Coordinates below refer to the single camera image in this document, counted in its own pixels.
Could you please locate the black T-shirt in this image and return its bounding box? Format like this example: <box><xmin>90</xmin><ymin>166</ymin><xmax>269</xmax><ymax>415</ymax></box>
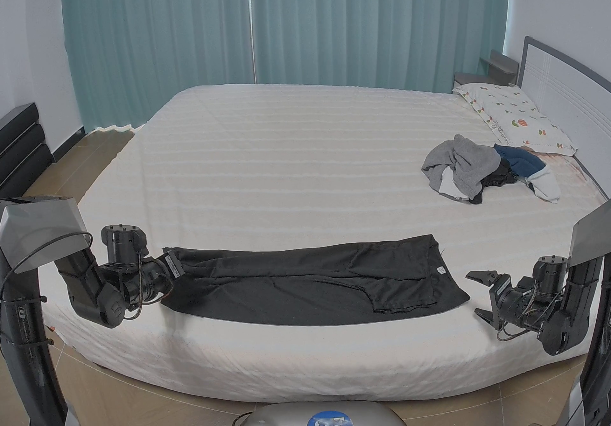
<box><xmin>160</xmin><ymin>233</ymin><xmax>471</xmax><ymax>327</ymax></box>

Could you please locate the grey bedside table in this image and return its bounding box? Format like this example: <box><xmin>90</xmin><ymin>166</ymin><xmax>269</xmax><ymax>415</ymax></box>
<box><xmin>453</xmin><ymin>49</ymin><xmax>519</xmax><ymax>87</ymax></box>

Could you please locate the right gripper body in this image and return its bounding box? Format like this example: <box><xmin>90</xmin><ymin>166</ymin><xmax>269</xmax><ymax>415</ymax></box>
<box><xmin>494</xmin><ymin>274</ymin><xmax>531</xmax><ymax>327</ymax></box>

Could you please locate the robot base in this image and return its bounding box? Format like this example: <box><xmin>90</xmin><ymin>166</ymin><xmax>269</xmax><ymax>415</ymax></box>
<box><xmin>234</xmin><ymin>402</ymin><xmax>399</xmax><ymax>426</ymax></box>

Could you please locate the black chest of drawers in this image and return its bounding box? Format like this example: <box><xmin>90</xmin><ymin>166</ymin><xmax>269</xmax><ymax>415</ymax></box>
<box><xmin>0</xmin><ymin>102</ymin><xmax>53</xmax><ymax>198</ymax></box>

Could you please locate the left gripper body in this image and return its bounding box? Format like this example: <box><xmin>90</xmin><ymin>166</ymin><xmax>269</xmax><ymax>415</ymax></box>
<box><xmin>145</xmin><ymin>250</ymin><xmax>185</xmax><ymax>299</ymax></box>

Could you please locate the blue-green curtain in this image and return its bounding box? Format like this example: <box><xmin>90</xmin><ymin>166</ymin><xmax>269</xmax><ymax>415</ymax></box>
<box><xmin>249</xmin><ymin>0</ymin><xmax>509</xmax><ymax>92</ymax></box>
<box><xmin>62</xmin><ymin>0</ymin><xmax>256</xmax><ymax>133</ymax></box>

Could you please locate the bed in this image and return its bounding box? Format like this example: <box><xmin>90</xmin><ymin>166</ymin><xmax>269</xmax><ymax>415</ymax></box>
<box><xmin>37</xmin><ymin>35</ymin><xmax>611</xmax><ymax>403</ymax></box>

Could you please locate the pile of clothes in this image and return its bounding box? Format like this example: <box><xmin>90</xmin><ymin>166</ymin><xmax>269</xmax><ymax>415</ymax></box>
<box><xmin>421</xmin><ymin>134</ymin><xmax>560</xmax><ymax>205</ymax></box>

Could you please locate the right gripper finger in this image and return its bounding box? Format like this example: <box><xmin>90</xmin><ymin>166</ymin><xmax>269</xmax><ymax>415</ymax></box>
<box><xmin>474</xmin><ymin>309</ymin><xmax>502</xmax><ymax>332</ymax></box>
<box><xmin>465</xmin><ymin>270</ymin><xmax>500</xmax><ymax>289</ymax></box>

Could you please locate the white printed pillow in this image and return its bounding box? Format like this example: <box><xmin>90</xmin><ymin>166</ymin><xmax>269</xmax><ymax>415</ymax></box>
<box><xmin>451</xmin><ymin>82</ymin><xmax>578</xmax><ymax>157</ymax></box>

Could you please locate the black cable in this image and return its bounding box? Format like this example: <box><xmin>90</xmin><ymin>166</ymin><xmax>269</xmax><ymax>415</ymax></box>
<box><xmin>9</xmin><ymin>231</ymin><xmax>94</xmax><ymax>275</ymax></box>

